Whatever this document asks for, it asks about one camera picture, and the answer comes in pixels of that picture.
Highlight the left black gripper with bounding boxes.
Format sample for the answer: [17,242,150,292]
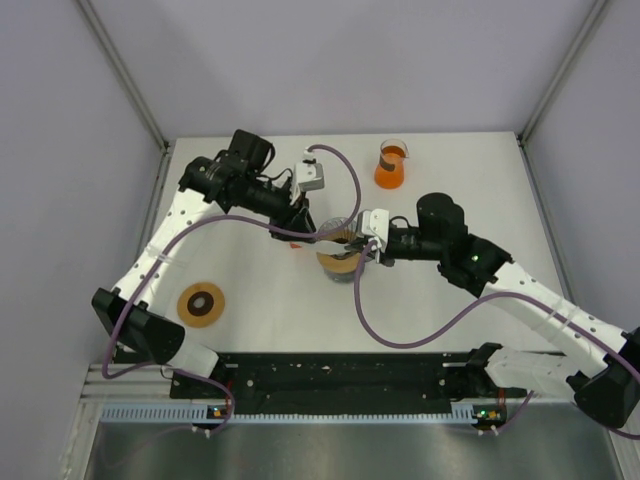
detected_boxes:
[234,175,315,244]

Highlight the wooden dripper holder ring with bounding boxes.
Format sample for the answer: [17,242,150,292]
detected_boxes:
[315,249,362,274]

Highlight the grey glass server carafe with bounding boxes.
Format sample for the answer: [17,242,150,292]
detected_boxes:
[317,253,361,283]

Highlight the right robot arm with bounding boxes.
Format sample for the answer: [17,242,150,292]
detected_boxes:
[355,193,639,433]

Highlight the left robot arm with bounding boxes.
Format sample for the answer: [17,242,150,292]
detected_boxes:
[91,130,324,397]

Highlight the orange liquid glass flask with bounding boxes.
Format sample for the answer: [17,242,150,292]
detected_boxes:
[374,139,409,190]

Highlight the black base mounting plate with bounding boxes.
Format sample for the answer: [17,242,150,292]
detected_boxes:
[112,344,529,415]

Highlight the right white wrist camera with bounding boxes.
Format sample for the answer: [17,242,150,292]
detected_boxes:
[357,209,390,251]

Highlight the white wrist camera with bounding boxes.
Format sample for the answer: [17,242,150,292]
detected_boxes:
[291,149,325,203]
[357,209,390,251]

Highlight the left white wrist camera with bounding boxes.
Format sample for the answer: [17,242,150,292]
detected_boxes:
[291,149,325,203]

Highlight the wooden ring on table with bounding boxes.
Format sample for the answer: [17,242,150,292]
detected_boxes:
[176,282,226,330]

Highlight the left aluminium frame post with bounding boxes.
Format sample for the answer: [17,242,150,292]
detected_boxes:
[73,0,170,152]

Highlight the aluminium frame post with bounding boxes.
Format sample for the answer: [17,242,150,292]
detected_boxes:
[517,0,614,148]
[73,0,170,152]

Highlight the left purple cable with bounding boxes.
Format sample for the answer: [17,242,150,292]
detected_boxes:
[101,143,362,381]

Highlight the grey slotted cable duct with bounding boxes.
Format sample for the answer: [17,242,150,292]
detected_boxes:
[100,403,506,425]

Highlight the aluminium front rail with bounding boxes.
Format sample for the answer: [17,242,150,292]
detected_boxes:
[83,356,498,403]

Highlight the right aluminium frame post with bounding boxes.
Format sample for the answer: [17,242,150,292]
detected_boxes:
[517,0,614,148]

